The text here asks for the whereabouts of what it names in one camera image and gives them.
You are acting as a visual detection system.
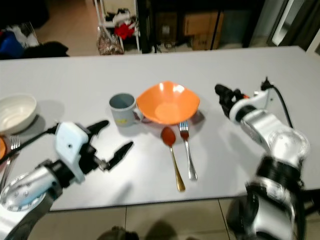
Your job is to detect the orange bowl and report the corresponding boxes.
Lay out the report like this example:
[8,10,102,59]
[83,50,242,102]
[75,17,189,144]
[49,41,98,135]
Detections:
[135,80,201,126]

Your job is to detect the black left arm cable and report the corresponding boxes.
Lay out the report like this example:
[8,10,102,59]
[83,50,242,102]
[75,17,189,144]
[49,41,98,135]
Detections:
[0,125,60,164]

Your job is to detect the silver metal fork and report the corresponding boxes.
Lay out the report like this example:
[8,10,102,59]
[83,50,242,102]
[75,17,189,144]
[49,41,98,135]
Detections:
[2,135,22,192]
[178,120,199,182]

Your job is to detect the orange plate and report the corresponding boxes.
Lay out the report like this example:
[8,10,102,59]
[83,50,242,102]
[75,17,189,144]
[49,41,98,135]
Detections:
[0,137,9,161]

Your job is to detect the patterned woven bag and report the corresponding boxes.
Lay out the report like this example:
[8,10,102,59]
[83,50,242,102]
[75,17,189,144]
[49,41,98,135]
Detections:
[97,27,125,56]

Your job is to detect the black shelf unit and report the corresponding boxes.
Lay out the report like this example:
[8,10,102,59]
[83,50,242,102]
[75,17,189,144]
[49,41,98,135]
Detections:
[137,0,267,54]

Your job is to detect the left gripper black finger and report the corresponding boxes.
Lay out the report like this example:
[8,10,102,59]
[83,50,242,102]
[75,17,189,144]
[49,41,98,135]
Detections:
[106,141,135,173]
[87,119,110,136]

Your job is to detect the dark robot foot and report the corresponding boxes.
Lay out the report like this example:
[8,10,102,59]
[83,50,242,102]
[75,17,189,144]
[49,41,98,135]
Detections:
[97,225,132,240]

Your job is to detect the white door frame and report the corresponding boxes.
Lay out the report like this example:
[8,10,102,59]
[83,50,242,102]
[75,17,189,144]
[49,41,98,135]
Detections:
[269,0,302,47]

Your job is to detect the white crumpled bag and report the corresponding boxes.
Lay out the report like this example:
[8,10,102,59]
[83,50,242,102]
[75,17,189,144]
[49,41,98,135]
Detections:
[10,25,39,49]

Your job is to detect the white metal rack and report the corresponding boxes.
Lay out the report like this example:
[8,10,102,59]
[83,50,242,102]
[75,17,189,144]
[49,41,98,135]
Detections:
[93,0,144,55]

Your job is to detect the gold spoon with red bowl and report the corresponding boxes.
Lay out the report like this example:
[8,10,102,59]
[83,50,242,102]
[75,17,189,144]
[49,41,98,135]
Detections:
[160,125,187,193]

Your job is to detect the brown cardboard box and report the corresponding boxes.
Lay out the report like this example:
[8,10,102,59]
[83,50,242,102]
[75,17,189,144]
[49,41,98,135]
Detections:
[182,11,225,51]

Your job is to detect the red cloth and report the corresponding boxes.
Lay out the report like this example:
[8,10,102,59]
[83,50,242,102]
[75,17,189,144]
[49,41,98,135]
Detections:
[113,22,136,40]

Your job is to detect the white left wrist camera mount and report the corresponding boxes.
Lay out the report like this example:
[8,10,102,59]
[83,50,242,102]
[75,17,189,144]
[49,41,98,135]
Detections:
[55,121,94,184]

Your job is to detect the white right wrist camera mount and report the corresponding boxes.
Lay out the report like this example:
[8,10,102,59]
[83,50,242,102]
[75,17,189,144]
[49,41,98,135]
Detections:
[229,91,274,122]

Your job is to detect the blue bag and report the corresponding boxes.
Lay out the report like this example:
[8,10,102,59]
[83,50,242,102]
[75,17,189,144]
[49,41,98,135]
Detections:
[0,31,27,60]

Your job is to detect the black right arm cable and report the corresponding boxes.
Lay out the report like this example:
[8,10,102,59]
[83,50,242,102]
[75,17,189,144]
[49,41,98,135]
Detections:
[260,76,294,130]

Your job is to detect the white ceramic bowl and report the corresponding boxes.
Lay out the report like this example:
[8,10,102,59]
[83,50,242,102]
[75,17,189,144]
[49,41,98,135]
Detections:
[0,93,38,135]

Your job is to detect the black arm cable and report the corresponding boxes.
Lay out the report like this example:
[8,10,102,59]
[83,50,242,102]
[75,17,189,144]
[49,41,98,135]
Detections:
[260,76,294,130]
[0,125,60,164]

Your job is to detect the black bag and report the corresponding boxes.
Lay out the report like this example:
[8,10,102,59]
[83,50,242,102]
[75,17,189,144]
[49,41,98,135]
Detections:
[25,41,70,59]

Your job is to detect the grey mug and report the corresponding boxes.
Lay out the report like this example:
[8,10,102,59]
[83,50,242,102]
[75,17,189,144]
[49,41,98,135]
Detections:
[108,92,144,127]

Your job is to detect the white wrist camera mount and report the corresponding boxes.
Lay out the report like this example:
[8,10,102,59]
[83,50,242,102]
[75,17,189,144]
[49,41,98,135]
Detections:
[229,91,274,122]
[55,121,94,184]

